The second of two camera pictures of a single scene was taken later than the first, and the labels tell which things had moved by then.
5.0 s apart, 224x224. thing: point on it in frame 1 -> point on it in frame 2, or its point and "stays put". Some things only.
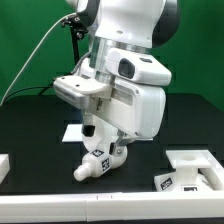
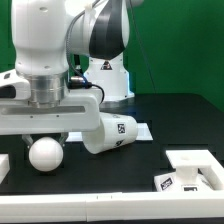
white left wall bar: (5, 166) stays put
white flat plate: (74, 132) stays put
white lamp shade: (104, 136) stays put
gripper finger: (115, 148) -> (27, 140)
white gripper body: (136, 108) -> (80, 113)
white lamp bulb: (98, 162) -> (46, 154)
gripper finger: (88, 125) -> (62, 138)
